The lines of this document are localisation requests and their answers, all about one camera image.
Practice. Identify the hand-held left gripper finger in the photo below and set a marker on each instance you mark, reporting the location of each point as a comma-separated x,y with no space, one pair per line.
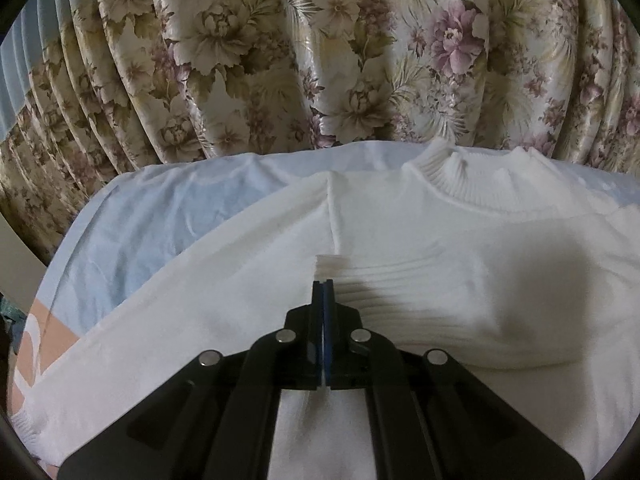
318,310
329,310

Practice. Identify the white knit sweater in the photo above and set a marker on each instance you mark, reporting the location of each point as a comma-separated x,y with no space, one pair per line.
450,240

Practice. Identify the blue and orange printed blanket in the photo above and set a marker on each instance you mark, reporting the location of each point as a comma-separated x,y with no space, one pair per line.
150,220

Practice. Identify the floral curtain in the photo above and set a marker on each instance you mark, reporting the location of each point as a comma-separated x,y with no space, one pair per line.
300,60

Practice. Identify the grey cardboard box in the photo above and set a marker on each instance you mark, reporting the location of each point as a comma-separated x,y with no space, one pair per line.
20,265

